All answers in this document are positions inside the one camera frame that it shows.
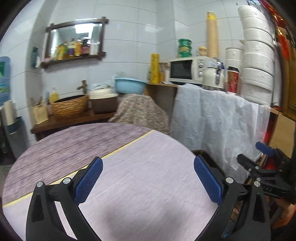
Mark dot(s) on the wooden side shelf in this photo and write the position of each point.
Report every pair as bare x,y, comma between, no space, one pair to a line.
163,95

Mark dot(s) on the brown white rice cooker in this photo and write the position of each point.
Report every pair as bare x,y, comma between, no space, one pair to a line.
103,100

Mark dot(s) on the green stacked bowls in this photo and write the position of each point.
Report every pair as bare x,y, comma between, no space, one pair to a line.
184,48

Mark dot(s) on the light blue plastic basin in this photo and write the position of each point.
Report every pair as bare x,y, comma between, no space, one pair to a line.
125,85

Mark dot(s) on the floral cloth cover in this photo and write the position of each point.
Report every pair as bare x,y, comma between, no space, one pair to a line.
141,110

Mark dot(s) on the woven basket sink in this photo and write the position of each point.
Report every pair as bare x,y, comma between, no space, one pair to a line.
70,106

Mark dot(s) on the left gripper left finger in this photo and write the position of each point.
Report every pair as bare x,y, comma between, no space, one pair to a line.
43,221

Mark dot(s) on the yellow roll of bags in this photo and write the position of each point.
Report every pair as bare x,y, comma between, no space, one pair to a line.
154,68

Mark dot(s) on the stack white foam containers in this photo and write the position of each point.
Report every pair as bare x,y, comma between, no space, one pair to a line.
257,69

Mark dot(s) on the yellow soap bottle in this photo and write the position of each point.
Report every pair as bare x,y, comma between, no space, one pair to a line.
54,96

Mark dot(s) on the red paper cup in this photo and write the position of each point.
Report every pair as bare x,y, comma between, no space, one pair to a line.
232,78

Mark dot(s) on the white microwave oven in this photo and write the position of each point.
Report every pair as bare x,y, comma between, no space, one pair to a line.
190,69

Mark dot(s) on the bamboo faucet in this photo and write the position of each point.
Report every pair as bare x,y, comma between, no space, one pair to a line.
83,87

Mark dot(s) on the pink table cloth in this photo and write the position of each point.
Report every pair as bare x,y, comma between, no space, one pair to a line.
148,190

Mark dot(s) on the cream electric kettle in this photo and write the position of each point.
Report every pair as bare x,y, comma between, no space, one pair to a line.
214,78

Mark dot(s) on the purple striped table mat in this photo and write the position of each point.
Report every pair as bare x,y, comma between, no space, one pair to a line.
65,152

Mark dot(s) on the beige utensil holder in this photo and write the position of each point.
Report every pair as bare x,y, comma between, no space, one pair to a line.
39,112

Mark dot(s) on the person right hand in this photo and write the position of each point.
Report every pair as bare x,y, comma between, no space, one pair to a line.
286,215

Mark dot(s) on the tall stack paper cups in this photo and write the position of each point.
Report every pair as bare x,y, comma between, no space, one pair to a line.
212,35

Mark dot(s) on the black trash bin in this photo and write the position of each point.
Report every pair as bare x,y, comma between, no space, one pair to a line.
233,218

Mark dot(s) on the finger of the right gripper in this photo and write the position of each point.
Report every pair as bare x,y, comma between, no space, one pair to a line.
264,148

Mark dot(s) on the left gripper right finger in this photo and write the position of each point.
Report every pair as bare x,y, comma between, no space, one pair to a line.
260,227

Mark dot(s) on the wooden framed mirror shelf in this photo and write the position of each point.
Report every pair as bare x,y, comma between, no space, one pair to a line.
75,40

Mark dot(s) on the white sheet cover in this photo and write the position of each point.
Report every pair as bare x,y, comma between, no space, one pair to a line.
221,124

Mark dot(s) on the dark wooden counter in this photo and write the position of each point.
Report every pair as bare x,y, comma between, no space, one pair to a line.
54,122

